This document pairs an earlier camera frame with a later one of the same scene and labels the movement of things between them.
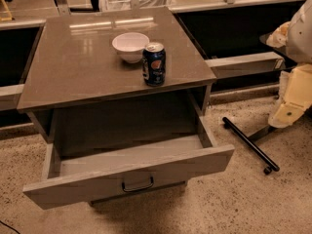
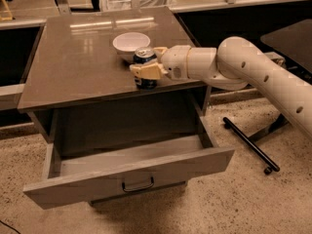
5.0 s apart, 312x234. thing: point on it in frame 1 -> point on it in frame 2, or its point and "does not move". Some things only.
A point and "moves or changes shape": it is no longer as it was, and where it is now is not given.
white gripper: [300, 38] -> [175, 61]
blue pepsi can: [154, 63] moves or changes shape
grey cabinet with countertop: [77, 91] does not move
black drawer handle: [137, 188] does not move
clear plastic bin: [122, 1] does not move
